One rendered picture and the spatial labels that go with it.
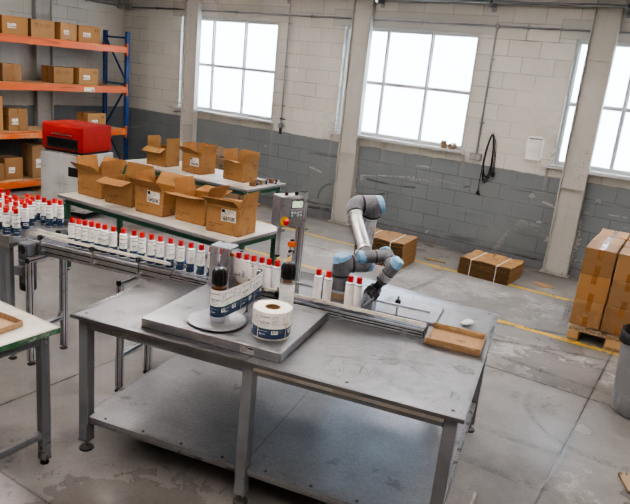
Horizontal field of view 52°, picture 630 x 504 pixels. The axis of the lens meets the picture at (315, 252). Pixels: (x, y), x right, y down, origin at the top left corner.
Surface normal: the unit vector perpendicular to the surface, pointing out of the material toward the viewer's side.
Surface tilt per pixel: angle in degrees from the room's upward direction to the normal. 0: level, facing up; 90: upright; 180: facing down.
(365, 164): 90
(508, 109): 90
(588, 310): 87
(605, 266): 90
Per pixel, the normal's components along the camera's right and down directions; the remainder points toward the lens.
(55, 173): -0.36, 0.22
